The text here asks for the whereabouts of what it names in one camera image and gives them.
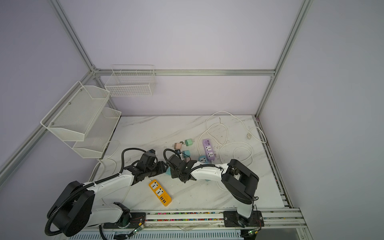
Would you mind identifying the pink plug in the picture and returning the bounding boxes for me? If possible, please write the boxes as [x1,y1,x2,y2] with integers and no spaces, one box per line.
[174,143,183,150]

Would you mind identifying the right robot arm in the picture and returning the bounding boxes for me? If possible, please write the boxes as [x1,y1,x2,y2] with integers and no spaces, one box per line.
[163,149,260,228]

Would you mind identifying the orange power strip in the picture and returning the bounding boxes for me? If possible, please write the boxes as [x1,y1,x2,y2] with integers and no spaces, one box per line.
[149,180,172,207]

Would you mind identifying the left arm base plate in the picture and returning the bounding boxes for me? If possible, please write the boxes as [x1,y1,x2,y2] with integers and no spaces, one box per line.
[103,212,146,229]

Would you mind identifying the aluminium front rail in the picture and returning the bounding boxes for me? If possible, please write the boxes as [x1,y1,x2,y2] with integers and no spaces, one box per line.
[55,208,314,240]

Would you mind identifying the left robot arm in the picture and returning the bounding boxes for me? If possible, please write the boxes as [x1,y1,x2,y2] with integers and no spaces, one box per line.
[45,148,168,237]

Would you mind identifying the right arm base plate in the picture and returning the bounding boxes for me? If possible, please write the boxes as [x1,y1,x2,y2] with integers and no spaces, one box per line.
[223,211,265,228]

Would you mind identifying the white wire basket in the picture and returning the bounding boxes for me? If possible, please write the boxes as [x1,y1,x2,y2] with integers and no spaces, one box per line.
[105,65,156,97]

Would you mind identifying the white two-tier mesh shelf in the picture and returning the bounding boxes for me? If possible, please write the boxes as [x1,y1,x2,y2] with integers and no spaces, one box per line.
[41,82,121,159]

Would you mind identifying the aluminium frame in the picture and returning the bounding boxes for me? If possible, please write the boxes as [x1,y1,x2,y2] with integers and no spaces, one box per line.
[1,1,313,188]

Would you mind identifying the blue power strip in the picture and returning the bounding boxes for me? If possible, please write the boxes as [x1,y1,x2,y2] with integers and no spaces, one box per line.
[198,155,210,164]

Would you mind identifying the white cable of purple strip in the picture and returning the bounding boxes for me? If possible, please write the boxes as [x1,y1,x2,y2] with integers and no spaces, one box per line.
[196,110,268,181]

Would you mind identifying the purple power strip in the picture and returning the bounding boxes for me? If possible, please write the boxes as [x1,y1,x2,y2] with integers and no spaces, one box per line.
[203,139,215,162]

